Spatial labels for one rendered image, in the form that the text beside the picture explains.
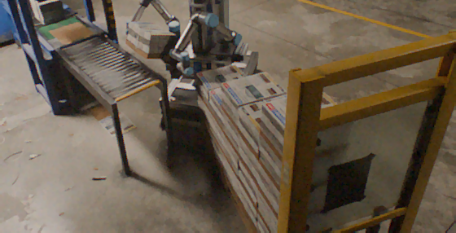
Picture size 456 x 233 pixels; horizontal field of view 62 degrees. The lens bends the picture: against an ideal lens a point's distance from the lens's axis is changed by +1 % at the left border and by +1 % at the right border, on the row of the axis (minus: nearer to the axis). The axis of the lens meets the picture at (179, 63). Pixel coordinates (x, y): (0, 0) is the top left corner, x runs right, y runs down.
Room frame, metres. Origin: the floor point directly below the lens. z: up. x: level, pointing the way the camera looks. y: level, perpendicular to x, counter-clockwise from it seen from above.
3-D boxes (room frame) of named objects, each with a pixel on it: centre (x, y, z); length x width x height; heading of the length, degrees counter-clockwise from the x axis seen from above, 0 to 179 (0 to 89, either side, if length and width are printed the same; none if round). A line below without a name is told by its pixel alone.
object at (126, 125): (3.23, 0.73, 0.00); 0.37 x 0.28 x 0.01; 33
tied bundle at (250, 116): (1.87, -0.57, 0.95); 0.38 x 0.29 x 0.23; 105
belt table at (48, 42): (4.05, 1.27, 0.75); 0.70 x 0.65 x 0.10; 33
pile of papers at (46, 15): (4.53, 1.59, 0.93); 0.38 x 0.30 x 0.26; 33
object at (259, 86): (2.16, -0.50, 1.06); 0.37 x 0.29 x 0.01; 105
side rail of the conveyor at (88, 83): (3.06, 0.93, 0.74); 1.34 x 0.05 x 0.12; 33
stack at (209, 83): (2.29, -0.47, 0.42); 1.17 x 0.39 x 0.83; 14
